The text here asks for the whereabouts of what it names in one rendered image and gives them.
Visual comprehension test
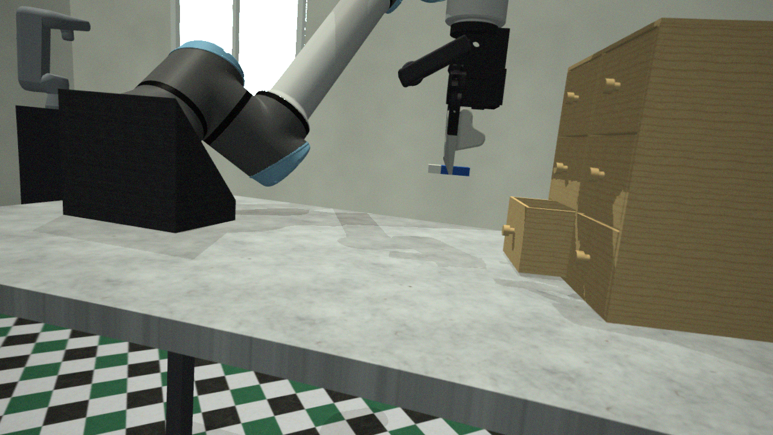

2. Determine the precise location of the brown wooden chest of drawers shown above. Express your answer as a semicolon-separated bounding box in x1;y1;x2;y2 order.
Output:
548;18;773;343

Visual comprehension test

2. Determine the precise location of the blue and white eraser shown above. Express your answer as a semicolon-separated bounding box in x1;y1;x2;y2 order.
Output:
428;164;470;176

